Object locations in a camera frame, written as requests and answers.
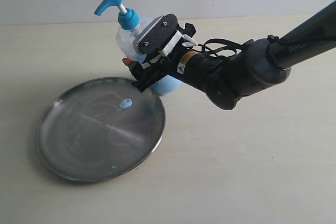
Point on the blue pump soap bottle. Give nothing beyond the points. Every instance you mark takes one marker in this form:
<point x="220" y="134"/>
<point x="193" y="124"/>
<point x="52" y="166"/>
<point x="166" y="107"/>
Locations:
<point x="128" y="22"/>

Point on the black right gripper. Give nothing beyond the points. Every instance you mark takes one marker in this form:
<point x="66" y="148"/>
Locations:
<point x="188" y="65"/>

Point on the blue soap blob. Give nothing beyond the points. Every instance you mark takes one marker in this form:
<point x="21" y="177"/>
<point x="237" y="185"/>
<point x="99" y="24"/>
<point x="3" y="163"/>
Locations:
<point x="125" y="104"/>

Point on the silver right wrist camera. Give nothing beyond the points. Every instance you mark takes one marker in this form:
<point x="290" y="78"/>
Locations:
<point x="156" y="34"/>

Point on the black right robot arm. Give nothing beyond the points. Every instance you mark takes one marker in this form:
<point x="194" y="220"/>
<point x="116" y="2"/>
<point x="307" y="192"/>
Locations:
<point x="225" y="70"/>

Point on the round stainless steel plate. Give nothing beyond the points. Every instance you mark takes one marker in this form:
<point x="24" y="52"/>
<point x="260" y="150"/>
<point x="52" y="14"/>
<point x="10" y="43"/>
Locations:
<point x="83" y="136"/>

